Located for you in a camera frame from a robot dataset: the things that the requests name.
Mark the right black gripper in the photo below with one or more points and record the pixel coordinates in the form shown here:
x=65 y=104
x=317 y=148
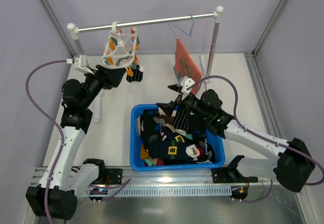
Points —
x=177 y=101

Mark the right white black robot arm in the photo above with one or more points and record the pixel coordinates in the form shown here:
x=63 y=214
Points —
x=288 y=162

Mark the white oval clip hanger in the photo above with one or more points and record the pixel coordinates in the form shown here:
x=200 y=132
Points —
x=120 y=48

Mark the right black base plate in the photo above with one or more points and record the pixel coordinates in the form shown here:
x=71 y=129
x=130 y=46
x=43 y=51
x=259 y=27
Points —
x=225 y=175

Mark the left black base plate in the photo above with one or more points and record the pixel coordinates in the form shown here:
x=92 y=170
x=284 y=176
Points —
x=112 y=176

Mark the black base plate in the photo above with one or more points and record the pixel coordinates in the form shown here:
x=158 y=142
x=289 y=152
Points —
x=225 y=175
x=112 y=176

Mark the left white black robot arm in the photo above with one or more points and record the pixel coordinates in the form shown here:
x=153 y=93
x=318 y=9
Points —
x=56 y=194

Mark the orange bear towel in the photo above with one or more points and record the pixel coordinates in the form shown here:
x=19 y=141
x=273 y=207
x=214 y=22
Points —
x=184 y=65

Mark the white clothes rack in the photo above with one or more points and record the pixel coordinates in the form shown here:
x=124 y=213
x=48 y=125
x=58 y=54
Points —
x=157 y=46

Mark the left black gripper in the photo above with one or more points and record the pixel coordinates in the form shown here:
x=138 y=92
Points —
x=105 y=77

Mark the black white pinstripe sock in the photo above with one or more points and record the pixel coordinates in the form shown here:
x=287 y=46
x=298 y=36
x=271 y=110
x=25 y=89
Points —
x=182 y=119

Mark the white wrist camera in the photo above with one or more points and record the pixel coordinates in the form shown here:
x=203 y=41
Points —
x=185 y=84
x=80 y=64

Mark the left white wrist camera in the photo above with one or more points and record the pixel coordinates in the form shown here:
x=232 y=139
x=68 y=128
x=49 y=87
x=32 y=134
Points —
x=80 y=64

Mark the blue plastic bin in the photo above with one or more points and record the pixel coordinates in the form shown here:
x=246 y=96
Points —
x=178 y=141

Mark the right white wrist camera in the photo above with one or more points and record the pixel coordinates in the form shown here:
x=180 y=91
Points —
x=185 y=84

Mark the blue wire hanger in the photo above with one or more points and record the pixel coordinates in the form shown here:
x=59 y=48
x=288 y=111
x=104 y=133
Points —
x=172 y=26

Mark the navy santa belt sock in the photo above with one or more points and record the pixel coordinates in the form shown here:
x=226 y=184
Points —
x=191 y=152

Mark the beige brown sock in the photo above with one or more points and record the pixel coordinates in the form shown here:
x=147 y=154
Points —
x=166 y=119

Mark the aluminium rail frame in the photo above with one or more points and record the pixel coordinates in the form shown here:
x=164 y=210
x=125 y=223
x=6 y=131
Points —
x=111 y=142

